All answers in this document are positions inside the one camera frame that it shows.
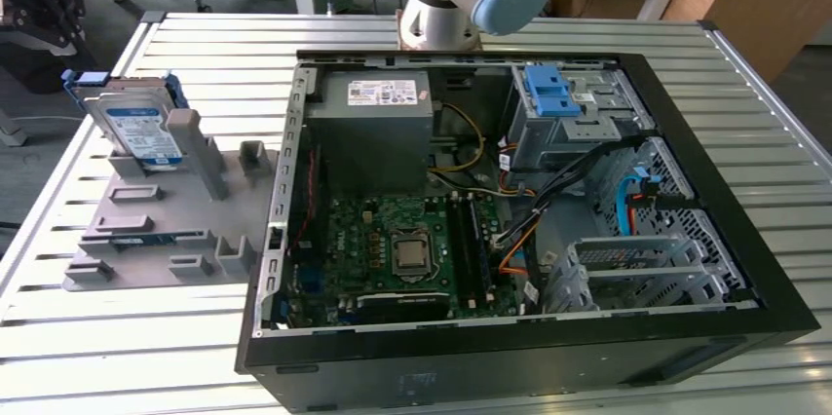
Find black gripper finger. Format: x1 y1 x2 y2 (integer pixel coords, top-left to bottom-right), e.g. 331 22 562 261
0 0 67 55
36 0 89 58

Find blue data wire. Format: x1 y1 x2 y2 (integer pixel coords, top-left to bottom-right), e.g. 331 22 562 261
612 167 665 237

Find black graphics card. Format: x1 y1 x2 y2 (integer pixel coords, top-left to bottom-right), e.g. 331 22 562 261
354 290 451 323

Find blue RAM stick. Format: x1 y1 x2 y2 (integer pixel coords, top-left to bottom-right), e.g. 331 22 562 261
107 234 178 246

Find silver CPU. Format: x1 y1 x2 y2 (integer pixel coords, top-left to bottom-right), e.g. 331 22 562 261
393 238 429 271

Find black RAM slot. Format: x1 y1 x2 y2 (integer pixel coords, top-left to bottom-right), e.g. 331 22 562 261
466 193 494 304
450 194 475 308

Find hard disk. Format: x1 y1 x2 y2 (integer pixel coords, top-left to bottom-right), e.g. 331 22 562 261
61 68 192 176

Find black mesh bin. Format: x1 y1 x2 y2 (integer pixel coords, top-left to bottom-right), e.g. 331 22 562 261
0 0 84 94

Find metal disk bay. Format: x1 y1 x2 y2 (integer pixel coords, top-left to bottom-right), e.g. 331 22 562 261
542 234 749 314

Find black power wire connector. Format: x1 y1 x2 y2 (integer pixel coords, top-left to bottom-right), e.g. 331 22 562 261
630 193 701 215

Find grey parts rack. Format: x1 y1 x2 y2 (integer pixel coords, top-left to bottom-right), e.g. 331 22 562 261
60 109 282 292

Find black PC case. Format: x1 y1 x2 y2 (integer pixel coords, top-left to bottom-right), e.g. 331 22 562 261
234 49 821 412

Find black wire bundle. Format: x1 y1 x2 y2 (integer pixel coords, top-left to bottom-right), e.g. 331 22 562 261
493 134 658 250

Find blue plastic drive bracket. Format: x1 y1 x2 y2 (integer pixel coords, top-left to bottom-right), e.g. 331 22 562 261
521 63 581 118

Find metal drive cage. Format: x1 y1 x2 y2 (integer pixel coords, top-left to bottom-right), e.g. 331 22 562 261
507 63 656 172

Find green motherboard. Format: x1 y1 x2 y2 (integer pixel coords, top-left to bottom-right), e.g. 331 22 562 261
284 193 528 328

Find grey power supply unit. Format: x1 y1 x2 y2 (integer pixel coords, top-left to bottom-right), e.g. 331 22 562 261
306 69 435 197

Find grey metal stand foot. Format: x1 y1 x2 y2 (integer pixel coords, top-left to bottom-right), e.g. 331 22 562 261
0 107 31 147

